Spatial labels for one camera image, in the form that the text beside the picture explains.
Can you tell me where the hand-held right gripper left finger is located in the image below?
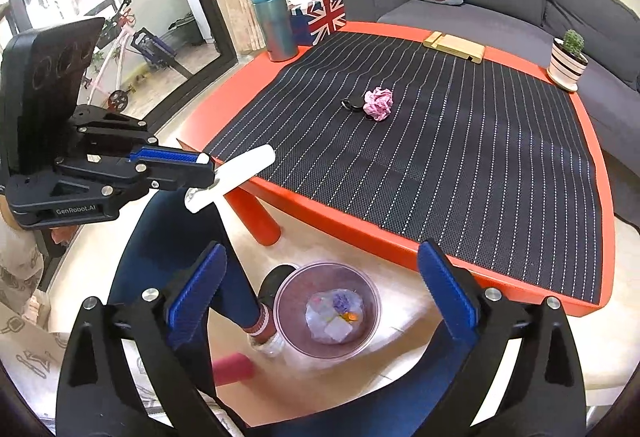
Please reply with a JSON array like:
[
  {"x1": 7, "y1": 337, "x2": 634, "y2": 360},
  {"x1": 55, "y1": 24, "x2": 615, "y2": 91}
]
[{"x1": 55, "y1": 241, "x2": 251, "y2": 437}]

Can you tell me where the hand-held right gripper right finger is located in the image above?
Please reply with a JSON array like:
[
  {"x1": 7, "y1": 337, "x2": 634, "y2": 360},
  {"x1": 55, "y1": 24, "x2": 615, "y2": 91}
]
[{"x1": 417, "y1": 239, "x2": 588, "y2": 437}]

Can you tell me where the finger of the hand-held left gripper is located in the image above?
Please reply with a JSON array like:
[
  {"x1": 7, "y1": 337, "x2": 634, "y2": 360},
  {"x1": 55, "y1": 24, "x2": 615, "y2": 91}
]
[
  {"x1": 70, "y1": 104, "x2": 210, "y2": 166},
  {"x1": 52, "y1": 154, "x2": 217, "y2": 207}
]

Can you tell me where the white forked plastic piece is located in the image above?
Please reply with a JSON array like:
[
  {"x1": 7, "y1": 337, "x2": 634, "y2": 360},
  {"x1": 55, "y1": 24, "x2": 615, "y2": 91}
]
[{"x1": 184, "y1": 144, "x2": 277, "y2": 214}]

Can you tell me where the transparent trash bin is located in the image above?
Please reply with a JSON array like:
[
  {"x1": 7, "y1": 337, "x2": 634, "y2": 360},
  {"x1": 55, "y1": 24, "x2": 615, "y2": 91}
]
[{"x1": 273, "y1": 261, "x2": 382, "y2": 359}]

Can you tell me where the person's left forearm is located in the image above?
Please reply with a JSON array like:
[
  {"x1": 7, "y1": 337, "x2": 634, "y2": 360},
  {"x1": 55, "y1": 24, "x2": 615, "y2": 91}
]
[{"x1": 0, "y1": 217, "x2": 53, "y2": 330}]

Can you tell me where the person's left leg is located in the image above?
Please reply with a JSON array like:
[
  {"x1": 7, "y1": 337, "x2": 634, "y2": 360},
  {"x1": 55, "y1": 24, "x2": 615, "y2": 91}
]
[{"x1": 107, "y1": 190, "x2": 266, "y2": 437}]

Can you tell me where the pink striped sock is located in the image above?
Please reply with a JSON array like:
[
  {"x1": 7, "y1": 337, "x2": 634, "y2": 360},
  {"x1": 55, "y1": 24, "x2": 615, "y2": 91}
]
[{"x1": 247, "y1": 304, "x2": 276, "y2": 338}]

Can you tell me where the pink bicycle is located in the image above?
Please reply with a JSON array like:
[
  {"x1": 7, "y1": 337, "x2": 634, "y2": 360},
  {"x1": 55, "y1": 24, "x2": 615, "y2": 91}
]
[{"x1": 82, "y1": 0, "x2": 143, "y2": 110}]

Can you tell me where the pink slipper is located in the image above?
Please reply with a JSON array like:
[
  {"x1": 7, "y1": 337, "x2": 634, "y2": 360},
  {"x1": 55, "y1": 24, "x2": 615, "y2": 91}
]
[{"x1": 215, "y1": 352, "x2": 253, "y2": 383}]

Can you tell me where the black shoe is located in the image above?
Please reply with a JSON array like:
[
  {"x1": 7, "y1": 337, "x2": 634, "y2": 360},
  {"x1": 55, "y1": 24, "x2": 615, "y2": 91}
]
[{"x1": 257, "y1": 264, "x2": 297, "y2": 313}]

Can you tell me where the dark blue folding cart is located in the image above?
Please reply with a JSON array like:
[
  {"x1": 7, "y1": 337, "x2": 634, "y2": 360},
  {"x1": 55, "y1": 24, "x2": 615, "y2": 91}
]
[{"x1": 132, "y1": 30, "x2": 193, "y2": 78}]

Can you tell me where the red table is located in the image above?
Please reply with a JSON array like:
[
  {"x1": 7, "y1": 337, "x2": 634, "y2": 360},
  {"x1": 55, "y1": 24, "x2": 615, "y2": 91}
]
[{"x1": 177, "y1": 20, "x2": 616, "y2": 318}]

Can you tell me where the white cabinet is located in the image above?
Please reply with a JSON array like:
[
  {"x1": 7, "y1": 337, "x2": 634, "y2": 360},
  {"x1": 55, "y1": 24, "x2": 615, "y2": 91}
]
[{"x1": 180, "y1": 0, "x2": 213, "y2": 45}]

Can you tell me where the teal thermos bottle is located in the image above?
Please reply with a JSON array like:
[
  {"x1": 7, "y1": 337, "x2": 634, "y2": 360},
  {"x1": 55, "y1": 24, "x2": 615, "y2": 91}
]
[{"x1": 251, "y1": 0, "x2": 299, "y2": 63}]

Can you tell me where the printed light shirt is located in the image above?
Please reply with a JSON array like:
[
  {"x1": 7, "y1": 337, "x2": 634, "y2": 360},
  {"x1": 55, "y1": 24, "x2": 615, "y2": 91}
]
[{"x1": 0, "y1": 327, "x2": 166, "y2": 437}]

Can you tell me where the black hair clip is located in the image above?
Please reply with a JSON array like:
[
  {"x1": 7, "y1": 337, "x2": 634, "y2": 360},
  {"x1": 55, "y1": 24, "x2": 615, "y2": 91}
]
[{"x1": 341, "y1": 100, "x2": 376, "y2": 120}]

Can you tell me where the crumpled pink paper ball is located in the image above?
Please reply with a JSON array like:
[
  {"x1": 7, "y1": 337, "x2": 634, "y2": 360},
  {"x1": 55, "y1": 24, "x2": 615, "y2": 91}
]
[{"x1": 363, "y1": 88, "x2": 394, "y2": 122}]

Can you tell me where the flag print tissue box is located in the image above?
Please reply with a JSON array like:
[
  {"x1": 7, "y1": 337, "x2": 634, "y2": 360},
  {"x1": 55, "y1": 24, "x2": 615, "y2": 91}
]
[{"x1": 287, "y1": 0, "x2": 347, "y2": 49}]

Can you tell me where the wooden phone stand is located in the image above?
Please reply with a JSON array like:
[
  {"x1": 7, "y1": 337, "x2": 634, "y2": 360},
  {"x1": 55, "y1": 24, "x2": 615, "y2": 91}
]
[{"x1": 423, "y1": 31, "x2": 487, "y2": 64}]

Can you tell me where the white striped plant pot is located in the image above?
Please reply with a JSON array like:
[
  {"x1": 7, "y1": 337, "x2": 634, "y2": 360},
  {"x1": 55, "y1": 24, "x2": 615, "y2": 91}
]
[{"x1": 546, "y1": 38, "x2": 589, "y2": 92}]

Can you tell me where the green cactus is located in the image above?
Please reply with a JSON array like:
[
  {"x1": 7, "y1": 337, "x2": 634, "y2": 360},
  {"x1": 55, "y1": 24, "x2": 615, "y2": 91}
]
[{"x1": 561, "y1": 30, "x2": 586, "y2": 60}]

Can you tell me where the dark grey sofa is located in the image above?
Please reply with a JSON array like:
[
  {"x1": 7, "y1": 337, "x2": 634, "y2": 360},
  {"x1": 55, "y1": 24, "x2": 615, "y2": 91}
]
[{"x1": 318, "y1": 0, "x2": 640, "y2": 228}]

